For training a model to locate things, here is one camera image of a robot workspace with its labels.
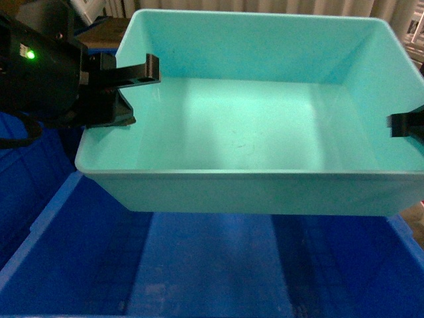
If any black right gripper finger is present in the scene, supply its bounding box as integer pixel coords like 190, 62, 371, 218
387, 106, 424, 144

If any cardboard box on shelf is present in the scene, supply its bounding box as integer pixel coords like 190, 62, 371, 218
76, 17, 130, 51

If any black cable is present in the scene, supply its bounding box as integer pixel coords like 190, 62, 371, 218
0, 112, 44, 149

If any blue crate upper left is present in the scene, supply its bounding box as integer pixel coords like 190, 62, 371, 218
1, 128, 83, 266

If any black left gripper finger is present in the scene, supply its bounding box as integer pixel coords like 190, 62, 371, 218
114, 91, 136, 127
114, 54, 161, 88

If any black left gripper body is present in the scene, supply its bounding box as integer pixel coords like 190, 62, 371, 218
1, 1, 118, 128

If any teal plastic tray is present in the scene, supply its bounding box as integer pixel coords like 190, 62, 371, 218
76, 9, 423, 216

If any large blue open crate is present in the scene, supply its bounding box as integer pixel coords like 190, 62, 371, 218
1, 173, 423, 317

